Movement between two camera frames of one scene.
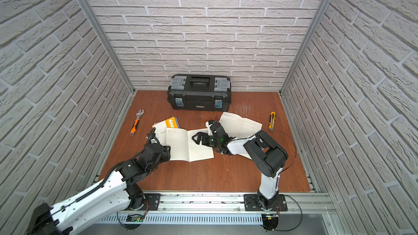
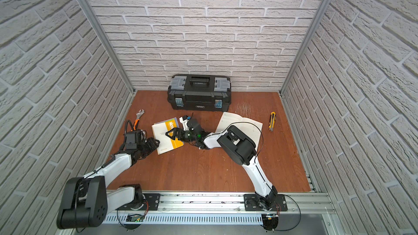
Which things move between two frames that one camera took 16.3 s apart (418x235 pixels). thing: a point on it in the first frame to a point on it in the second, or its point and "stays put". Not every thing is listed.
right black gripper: x=201 y=134 to x=177 y=134
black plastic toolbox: x=200 y=92 stays put
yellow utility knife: x=272 y=121 stays put
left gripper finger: x=152 y=135 to x=145 y=138
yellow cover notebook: x=183 y=148 to x=166 y=142
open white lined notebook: x=239 y=128 stays put
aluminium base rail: x=219 y=209 stays put
